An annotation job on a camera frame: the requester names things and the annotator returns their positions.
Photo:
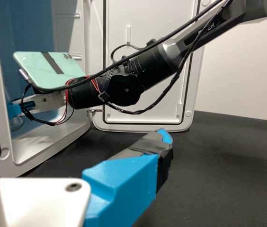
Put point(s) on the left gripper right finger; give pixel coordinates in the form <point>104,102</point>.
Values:
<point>124,184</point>

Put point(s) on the clear flask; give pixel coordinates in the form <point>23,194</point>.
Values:
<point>17,121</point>

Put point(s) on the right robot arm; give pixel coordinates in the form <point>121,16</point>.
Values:
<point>152,61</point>

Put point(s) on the incubator door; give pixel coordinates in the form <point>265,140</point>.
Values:
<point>147,35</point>

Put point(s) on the right wrist camera phone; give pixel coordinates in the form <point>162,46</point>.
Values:
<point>46,68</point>

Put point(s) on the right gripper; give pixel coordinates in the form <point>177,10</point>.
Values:
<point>46,100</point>

